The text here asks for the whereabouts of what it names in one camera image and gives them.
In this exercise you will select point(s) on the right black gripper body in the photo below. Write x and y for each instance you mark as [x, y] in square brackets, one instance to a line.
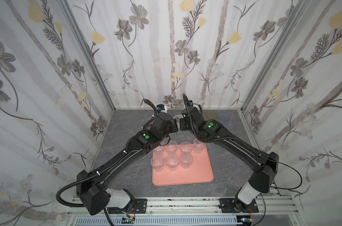
[182, 123]

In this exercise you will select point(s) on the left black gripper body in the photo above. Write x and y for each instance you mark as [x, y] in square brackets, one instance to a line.
[173, 125]

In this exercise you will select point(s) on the yellow tinted cup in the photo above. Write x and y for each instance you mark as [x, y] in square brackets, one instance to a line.
[211, 115]

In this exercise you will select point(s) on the clear faceted glass five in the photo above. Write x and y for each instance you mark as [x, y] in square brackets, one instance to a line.
[171, 148]

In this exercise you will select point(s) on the clear faceted glass four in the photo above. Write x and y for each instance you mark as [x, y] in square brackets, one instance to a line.
[186, 147]

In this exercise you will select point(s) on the blue tinted cup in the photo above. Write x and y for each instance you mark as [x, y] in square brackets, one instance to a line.
[223, 118]

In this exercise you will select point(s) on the clear faceted glass one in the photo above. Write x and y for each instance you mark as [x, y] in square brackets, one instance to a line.
[172, 162]

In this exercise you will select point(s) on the clear faceted glass two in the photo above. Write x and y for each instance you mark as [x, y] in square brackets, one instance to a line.
[157, 163]

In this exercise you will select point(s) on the pink rectangular tray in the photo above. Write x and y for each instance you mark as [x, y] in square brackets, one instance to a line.
[199, 172]

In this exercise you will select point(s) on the clear faceted glass six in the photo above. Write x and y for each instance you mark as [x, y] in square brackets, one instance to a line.
[158, 151]

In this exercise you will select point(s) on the clear faceted glass three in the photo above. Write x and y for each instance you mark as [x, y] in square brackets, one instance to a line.
[198, 146]

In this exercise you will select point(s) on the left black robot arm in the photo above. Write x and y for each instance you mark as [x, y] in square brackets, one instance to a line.
[91, 187]

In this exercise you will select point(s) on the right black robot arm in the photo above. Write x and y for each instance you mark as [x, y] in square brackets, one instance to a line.
[263, 165]

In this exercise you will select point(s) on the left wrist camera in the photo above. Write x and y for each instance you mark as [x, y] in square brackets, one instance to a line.
[162, 108]

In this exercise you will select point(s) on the white slotted cable duct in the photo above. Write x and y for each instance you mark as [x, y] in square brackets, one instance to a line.
[177, 221]

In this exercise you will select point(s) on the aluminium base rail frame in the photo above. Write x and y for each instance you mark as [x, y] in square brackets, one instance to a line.
[267, 211]

